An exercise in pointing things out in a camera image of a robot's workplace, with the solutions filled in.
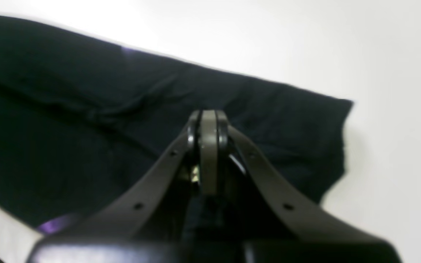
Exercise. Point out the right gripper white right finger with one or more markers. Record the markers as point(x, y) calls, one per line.
point(298, 230)

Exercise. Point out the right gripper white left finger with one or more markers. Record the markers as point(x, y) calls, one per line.
point(107, 236)

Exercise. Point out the black T-shirt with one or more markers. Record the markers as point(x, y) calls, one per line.
point(82, 120)

